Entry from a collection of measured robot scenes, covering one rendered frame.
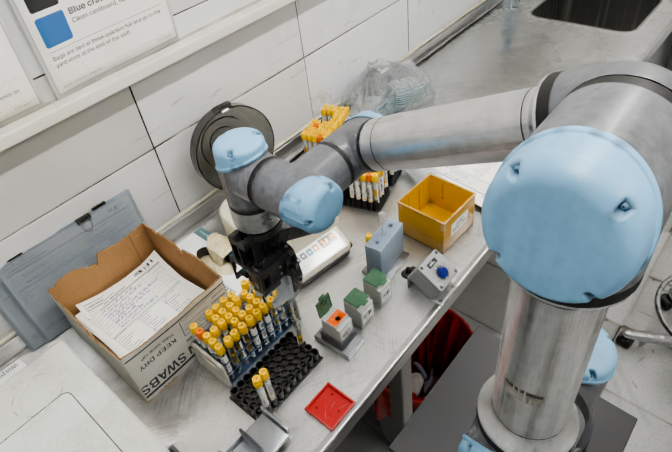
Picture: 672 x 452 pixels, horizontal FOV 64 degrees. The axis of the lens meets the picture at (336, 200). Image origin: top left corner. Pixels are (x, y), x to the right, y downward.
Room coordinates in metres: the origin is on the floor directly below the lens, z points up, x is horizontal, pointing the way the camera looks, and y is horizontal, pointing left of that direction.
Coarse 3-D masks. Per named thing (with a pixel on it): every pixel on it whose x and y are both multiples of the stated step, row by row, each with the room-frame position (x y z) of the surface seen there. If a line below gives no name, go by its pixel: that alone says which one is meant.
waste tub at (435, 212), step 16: (432, 176) 1.02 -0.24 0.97; (416, 192) 0.99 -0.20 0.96; (432, 192) 1.02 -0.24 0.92; (448, 192) 0.98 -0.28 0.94; (464, 192) 0.95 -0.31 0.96; (400, 208) 0.94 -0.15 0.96; (416, 208) 0.99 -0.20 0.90; (432, 208) 1.00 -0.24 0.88; (448, 208) 0.98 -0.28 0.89; (464, 208) 0.90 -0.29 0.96; (416, 224) 0.90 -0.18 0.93; (432, 224) 0.87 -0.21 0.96; (448, 224) 0.86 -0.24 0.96; (464, 224) 0.90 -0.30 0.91; (416, 240) 0.90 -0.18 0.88; (432, 240) 0.87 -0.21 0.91; (448, 240) 0.86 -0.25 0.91
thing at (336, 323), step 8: (328, 312) 0.67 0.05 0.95; (336, 312) 0.66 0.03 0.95; (344, 312) 0.66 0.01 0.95; (328, 320) 0.65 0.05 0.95; (336, 320) 0.65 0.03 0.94; (344, 320) 0.65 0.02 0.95; (328, 328) 0.64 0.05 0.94; (336, 328) 0.63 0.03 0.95; (344, 328) 0.63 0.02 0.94; (352, 328) 0.65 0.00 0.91; (336, 336) 0.63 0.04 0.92; (344, 336) 0.63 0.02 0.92
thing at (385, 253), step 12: (384, 228) 0.86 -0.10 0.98; (396, 228) 0.85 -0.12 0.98; (372, 240) 0.83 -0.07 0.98; (384, 240) 0.82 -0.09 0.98; (396, 240) 0.84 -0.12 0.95; (372, 252) 0.80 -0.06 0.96; (384, 252) 0.80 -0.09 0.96; (396, 252) 0.84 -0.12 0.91; (372, 264) 0.80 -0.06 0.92; (384, 264) 0.80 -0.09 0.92; (396, 264) 0.83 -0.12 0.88
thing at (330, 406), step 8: (328, 384) 0.55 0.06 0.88; (320, 392) 0.54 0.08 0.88; (328, 392) 0.54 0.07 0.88; (336, 392) 0.54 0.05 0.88; (312, 400) 0.52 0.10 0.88; (320, 400) 0.52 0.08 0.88; (328, 400) 0.52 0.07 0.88; (336, 400) 0.52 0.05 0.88; (344, 400) 0.52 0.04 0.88; (352, 400) 0.51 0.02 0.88; (304, 408) 0.51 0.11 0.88; (312, 408) 0.51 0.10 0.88; (320, 408) 0.51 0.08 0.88; (328, 408) 0.51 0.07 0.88; (336, 408) 0.50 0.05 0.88; (344, 408) 0.50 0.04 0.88; (312, 416) 0.50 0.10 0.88; (320, 416) 0.49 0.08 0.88; (328, 416) 0.49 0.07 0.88; (336, 416) 0.49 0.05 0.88; (344, 416) 0.49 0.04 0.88; (328, 424) 0.48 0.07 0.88; (336, 424) 0.47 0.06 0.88
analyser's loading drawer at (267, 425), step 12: (264, 408) 0.49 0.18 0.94; (264, 420) 0.48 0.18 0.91; (276, 420) 0.47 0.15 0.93; (240, 432) 0.45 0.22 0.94; (252, 432) 0.46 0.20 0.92; (264, 432) 0.46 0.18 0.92; (276, 432) 0.46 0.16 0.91; (288, 432) 0.45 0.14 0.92; (240, 444) 0.44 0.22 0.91; (252, 444) 0.43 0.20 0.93; (264, 444) 0.44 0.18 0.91; (276, 444) 0.43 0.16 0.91
